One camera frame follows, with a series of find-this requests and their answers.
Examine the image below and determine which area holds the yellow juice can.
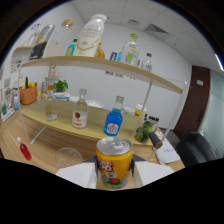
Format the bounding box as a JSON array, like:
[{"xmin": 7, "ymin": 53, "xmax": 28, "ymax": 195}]
[{"xmin": 95, "ymin": 136, "xmax": 134, "ymax": 190}]

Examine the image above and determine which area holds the small red liquid bottle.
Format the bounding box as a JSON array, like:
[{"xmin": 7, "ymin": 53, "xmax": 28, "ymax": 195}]
[{"xmin": 16, "ymin": 136, "xmax": 33, "ymax": 161}]

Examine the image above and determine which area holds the clear bottle orange cap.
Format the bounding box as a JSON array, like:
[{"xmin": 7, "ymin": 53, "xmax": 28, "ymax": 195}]
[{"xmin": 44, "ymin": 84, "xmax": 58, "ymax": 122}]

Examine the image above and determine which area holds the clear bottle green cap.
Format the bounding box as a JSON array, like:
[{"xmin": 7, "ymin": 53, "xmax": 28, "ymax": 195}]
[{"xmin": 120, "ymin": 32, "xmax": 140, "ymax": 66}]

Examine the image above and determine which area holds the clear glass with ice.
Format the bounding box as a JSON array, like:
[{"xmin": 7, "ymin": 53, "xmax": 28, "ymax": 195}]
[{"xmin": 54, "ymin": 147, "xmax": 84, "ymax": 169}]

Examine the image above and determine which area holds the white notebook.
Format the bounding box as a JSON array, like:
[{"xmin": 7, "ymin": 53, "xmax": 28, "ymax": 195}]
[{"xmin": 154, "ymin": 139, "xmax": 182, "ymax": 165}]

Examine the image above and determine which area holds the glass jar with limes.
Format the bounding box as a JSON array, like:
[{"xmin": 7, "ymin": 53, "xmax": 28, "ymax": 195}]
[{"xmin": 132, "ymin": 119, "xmax": 164, "ymax": 149}]

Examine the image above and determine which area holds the black chair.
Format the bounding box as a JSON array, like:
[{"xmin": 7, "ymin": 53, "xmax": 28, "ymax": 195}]
[{"xmin": 176, "ymin": 130, "xmax": 219, "ymax": 168}]

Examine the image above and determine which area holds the two-tier wooden shelf rack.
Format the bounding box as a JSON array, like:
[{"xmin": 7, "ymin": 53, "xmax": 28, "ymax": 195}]
[{"xmin": 18, "ymin": 55, "xmax": 188, "ymax": 163}]

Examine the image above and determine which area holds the clear bottle red label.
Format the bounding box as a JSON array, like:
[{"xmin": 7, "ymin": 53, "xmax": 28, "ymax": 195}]
[{"xmin": 71, "ymin": 88, "xmax": 89, "ymax": 130}]

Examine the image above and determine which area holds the blue liquid bottle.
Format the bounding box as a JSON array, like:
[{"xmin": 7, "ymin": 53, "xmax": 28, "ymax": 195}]
[{"xmin": 103, "ymin": 95, "xmax": 125, "ymax": 137}]

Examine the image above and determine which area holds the white bowl blue rim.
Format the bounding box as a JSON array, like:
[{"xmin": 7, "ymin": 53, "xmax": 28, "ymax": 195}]
[{"xmin": 52, "ymin": 92, "xmax": 72, "ymax": 100}]

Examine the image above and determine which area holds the brown door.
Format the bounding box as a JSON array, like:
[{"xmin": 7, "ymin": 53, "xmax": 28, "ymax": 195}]
[{"xmin": 173, "ymin": 65, "xmax": 211, "ymax": 141}]

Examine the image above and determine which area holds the green potted plant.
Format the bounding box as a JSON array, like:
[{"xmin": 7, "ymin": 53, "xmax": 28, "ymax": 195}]
[{"xmin": 53, "ymin": 79, "xmax": 69, "ymax": 93}]

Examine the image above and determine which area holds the orange pot with cactus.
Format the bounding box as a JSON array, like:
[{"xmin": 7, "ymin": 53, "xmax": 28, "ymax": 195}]
[{"xmin": 19, "ymin": 77, "xmax": 38, "ymax": 106}]

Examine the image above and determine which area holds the clear bottle blue cap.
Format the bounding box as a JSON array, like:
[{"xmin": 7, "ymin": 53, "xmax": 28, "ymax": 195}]
[{"xmin": 140, "ymin": 52, "xmax": 154, "ymax": 73}]

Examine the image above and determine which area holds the amber round bottle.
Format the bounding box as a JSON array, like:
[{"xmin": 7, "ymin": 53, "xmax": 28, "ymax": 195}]
[{"xmin": 95, "ymin": 40, "xmax": 106, "ymax": 59}]

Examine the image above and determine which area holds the small teal bottle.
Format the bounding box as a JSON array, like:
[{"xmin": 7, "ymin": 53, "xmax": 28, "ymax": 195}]
[{"xmin": 65, "ymin": 38, "xmax": 78, "ymax": 57}]

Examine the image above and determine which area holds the glass jar cork lid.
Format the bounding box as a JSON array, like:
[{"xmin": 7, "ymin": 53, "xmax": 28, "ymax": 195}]
[{"xmin": 46, "ymin": 18, "xmax": 76, "ymax": 58}]

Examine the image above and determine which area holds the black and yellow can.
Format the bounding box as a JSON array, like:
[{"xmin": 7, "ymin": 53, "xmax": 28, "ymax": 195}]
[{"xmin": 28, "ymin": 24, "xmax": 56, "ymax": 61}]

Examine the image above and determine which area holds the large white milk bottle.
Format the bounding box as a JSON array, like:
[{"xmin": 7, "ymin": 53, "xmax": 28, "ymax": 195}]
[{"xmin": 72, "ymin": 13, "xmax": 108, "ymax": 58}]

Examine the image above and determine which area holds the ceiling air vent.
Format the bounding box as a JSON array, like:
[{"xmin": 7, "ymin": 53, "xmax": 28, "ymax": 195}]
[{"xmin": 144, "ymin": 23, "xmax": 167, "ymax": 35}]

